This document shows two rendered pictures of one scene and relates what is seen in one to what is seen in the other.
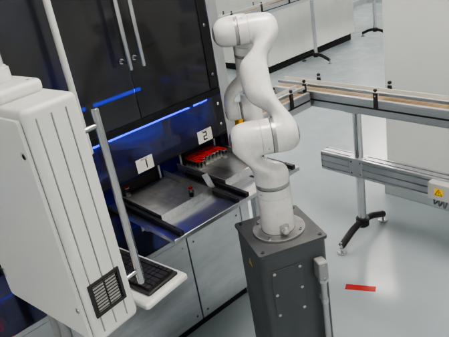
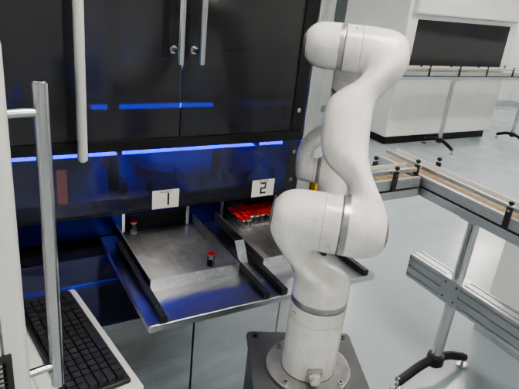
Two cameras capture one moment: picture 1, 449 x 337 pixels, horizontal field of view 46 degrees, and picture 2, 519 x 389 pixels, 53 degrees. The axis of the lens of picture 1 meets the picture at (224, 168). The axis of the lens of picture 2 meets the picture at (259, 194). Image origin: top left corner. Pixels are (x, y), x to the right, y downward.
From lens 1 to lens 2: 73 cm
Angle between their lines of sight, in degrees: 7
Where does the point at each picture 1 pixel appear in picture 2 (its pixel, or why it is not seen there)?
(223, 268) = (234, 363)
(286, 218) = (321, 361)
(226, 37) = (322, 51)
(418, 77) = not seen: outside the picture
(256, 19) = (379, 37)
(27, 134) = not seen: outside the picture
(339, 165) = (429, 280)
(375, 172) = (473, 306)
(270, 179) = (316, 294)
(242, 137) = (291, 213)
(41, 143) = not seen: outside the picture
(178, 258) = (175, 334)
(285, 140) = (360, 241)
